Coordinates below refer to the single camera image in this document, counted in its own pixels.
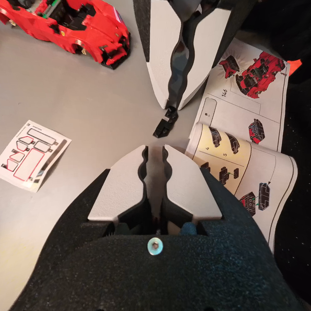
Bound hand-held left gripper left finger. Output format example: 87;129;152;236
87;145;149;223

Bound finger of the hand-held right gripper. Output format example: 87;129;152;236
177;7;232;110
146;0;183;109

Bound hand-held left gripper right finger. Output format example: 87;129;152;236
162;145;223;223

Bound black lego slope brick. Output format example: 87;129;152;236
153;118;174;139

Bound small black lego plate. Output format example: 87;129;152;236
165;106;178;123

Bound red lego car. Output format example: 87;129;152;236
0;0;131;70

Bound lego instruction booklet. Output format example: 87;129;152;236
185;38;298;253

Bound orange plastic block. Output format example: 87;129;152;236
288;59;303;74

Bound white sticker sheet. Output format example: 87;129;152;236
0;120;72;193

